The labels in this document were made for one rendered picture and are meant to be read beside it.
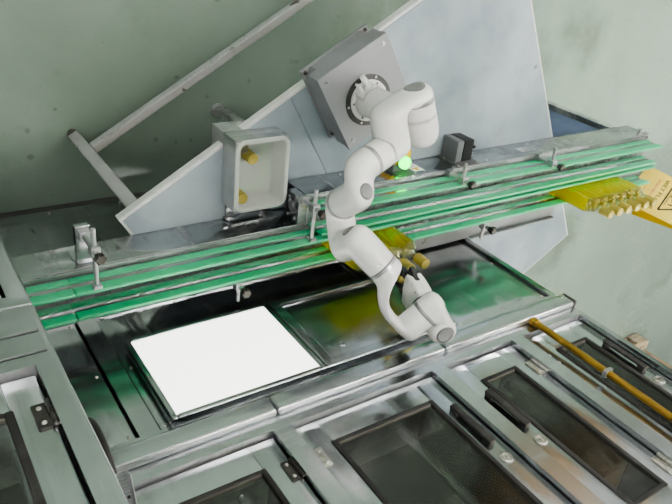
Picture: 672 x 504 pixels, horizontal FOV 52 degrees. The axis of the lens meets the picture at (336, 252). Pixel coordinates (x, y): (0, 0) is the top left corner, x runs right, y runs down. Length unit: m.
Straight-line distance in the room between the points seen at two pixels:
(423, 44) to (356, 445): 1.30
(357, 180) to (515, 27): 1.14
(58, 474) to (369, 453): 0.80
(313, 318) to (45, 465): 1.06
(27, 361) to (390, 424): 0.89
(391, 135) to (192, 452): 0.90
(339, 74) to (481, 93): 0.74
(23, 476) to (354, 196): 0.95
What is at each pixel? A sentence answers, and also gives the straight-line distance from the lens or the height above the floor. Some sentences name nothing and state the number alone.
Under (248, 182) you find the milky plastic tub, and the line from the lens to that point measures 2.10.
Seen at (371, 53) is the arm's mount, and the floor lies 0.86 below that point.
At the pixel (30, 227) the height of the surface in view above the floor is 0.21.
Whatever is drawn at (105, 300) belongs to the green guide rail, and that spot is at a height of 0.91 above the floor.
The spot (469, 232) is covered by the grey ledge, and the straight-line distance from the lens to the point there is 2.66.
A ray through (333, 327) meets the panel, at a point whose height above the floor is 1.17.
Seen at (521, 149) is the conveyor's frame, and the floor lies 0.82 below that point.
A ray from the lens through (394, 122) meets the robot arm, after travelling 1.76.
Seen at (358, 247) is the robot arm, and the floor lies 1.31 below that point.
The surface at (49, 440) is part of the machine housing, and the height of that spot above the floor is 1.60.
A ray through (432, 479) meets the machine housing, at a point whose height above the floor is 1.72.
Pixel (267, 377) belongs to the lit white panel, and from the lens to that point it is 1.79.
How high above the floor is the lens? 2.45
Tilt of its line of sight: 44 degrees down
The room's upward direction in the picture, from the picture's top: 129 degrees clockwise
